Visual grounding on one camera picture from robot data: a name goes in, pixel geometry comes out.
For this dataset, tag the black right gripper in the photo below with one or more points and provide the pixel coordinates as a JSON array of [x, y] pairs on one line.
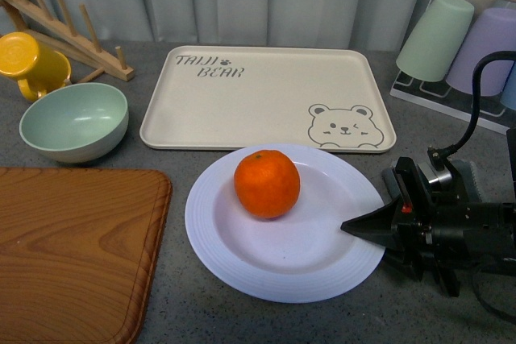
[[440, 232]]

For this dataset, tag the white round plate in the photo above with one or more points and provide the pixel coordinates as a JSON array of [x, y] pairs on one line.
[[300, 257]]

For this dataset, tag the orange mandarin fruit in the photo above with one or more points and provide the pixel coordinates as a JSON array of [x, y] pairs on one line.
[[267, 183]]

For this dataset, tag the grey folded cloth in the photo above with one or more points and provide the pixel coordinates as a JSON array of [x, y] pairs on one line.
[[439, 180]]

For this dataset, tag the blue plastic cup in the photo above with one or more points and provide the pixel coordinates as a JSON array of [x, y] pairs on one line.
[[508, 95]]

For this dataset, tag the green plastic cup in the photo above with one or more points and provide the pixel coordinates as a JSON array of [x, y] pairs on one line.
[[432, 45]]

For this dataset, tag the beige bear tray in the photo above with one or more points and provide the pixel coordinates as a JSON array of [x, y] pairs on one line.
[[225, 98]]

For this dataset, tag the purple plastic cup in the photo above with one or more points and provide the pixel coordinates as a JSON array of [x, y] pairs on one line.
[[493, 31]]

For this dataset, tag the wooden cutting board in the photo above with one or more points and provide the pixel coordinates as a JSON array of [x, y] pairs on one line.
[[79, 248]]

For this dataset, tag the green bowl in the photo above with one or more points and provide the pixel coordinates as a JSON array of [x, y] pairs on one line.
[[76, 124]]

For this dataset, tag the yellow mug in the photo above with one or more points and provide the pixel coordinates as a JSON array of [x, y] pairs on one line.
[[37, 69]]

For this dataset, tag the wooden peg drying rack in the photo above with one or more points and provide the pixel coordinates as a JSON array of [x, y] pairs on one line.
[[34, 18]]

